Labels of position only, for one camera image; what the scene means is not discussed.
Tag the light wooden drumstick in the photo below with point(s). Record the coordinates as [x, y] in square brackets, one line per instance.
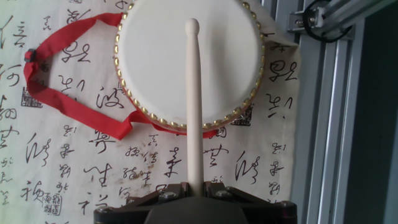
[194, 109]

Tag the aluminium profile beam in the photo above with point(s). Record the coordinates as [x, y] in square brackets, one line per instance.
[342, 12]

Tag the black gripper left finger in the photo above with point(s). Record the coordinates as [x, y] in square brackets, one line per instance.
[121, 214]

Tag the beige calligraphy print cloth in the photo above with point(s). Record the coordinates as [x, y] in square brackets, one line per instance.
[62, 161]

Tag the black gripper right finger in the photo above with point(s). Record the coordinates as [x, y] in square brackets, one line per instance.
[273, 214]

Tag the red drum with white head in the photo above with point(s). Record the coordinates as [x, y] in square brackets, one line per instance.
[155, 62]

